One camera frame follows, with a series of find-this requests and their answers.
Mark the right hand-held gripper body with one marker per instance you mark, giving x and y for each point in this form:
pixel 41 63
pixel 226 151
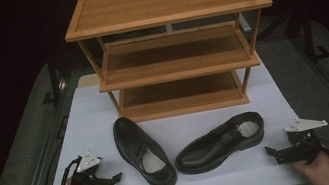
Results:
pixel 300 149

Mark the wooden three-tier shoe rack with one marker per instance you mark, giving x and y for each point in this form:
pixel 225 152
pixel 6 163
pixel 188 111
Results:
pixel 164 1

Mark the person's right hand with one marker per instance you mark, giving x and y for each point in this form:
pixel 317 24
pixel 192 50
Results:
pixel 321 172

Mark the black leather shoe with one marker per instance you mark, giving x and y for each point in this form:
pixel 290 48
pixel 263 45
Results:
pixel 209 152
pixel 133 141

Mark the black metal stand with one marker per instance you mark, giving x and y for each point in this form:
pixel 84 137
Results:
pixel 310 37
pixel 54 80

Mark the white table mat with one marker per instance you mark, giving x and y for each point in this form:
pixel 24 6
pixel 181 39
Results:
pixel 234 178

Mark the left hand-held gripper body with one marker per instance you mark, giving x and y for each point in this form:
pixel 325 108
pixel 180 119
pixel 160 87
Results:
pixel 91 182

